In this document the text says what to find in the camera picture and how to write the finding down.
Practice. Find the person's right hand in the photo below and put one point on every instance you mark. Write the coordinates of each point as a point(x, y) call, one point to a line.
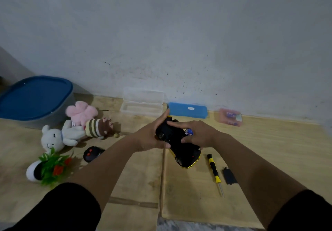
point(205, 136)

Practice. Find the person's left hand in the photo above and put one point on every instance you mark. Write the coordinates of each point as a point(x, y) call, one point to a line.
point(145, 138)

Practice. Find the blue battery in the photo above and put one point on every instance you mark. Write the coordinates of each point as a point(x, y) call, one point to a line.
point(231, 122)
point(230, 114)
point(189, 131)

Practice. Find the pink plastic box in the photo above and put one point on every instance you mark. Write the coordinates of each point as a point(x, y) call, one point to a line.
point(221, 119)

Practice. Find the gold toy car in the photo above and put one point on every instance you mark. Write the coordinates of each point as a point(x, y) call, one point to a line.
point(186, 155)

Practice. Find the yellow black screwdriver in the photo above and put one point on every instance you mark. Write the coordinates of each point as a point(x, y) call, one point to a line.
point(213, 166)

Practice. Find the clear plastic box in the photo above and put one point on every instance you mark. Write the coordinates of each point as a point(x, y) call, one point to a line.
point(141, 107)

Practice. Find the blue plastic box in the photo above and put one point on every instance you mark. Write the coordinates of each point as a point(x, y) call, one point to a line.
point(181, 111)

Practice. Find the black battery cover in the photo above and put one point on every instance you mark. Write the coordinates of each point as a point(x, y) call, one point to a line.
point(229, 176)

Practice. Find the person's left forearm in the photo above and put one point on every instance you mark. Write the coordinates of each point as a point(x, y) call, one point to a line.
point(109, 166)

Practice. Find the person's right forearm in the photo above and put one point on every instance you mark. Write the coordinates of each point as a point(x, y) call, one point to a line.
point(254, 176)

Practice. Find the brown striped plush toy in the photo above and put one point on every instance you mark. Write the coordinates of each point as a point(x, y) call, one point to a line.
point(99, 128)

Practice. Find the pink plush toy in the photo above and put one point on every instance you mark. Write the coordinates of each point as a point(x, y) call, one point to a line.
point(80, 113)

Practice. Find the white plush rabbit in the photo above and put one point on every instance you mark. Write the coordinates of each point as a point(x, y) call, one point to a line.
point(52, 138)

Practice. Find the person's black left sleeve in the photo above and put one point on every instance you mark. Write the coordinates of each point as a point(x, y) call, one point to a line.
point(59, 210)

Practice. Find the person's black sleeve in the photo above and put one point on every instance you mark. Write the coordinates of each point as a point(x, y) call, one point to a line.
point(59, 210)
point(303, 212)

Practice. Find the person's black right sleeve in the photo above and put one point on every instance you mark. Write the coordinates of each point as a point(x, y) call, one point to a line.
point(303, 212)

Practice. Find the black remote controller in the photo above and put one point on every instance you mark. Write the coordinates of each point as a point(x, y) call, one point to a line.
point(92, 154)

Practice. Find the artificial plant in white pot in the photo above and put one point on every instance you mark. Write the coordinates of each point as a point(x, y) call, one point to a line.
point(49, 168)

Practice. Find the grey bin with blue lid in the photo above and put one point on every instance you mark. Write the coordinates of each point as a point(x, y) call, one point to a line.
point(33, 98)

